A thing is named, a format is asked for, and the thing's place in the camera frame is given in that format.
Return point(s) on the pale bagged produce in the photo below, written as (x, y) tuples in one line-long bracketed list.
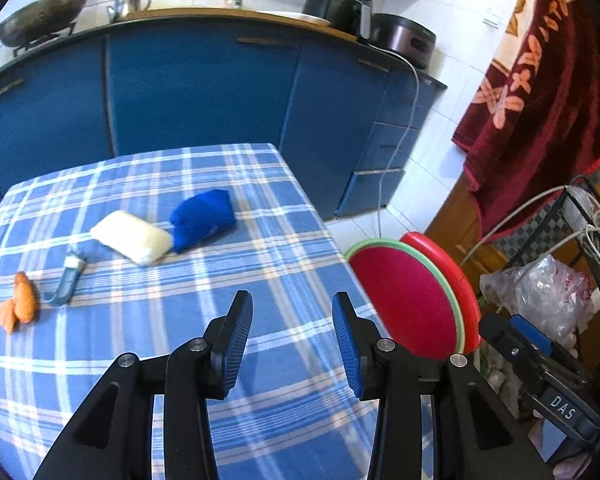
[(502, 380)]

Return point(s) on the wooden door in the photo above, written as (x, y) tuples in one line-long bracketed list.
[(450, 230)]

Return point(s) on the steel kettle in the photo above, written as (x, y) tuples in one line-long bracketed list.
[(127, 5)]

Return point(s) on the white beanbag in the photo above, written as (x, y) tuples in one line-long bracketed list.
[(130, 237)]

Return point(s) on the red stool with green rim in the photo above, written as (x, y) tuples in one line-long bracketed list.
[(405, 295)]

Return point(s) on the red patterned towel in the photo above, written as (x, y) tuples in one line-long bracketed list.
[(545, 110)]

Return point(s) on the blue kitchen cabinet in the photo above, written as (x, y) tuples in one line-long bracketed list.
[(200, 90)]

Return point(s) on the small metal tin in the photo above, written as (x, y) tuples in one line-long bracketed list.
[(233, 4)]

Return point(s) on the white wall socket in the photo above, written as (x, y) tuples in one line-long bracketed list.
[(491, 20)]

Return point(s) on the blue grey plastic tool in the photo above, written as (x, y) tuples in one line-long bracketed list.
[(66, 285)]

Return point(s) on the dark metal wok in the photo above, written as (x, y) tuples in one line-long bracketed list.
[(40, 17)]

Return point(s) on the blue beanbag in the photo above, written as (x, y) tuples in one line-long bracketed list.
[(200, 217)]

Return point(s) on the dark rice cooker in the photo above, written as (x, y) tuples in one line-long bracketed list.
[(405, 37)]

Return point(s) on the crumpled clear plastic bag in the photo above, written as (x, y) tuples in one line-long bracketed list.
[(540, 290)]

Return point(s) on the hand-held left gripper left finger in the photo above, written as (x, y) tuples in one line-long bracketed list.
[(237, 342)]

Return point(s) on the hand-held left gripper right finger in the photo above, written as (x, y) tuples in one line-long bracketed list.
[(347, 352)]

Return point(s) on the white tray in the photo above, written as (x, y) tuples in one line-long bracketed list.
[(300, 17)]

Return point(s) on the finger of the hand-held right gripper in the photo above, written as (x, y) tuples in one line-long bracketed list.
[(500, 340), (530, 332)]

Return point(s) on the blue checkered tablecloth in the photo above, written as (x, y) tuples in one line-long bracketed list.
[(180, 270)]

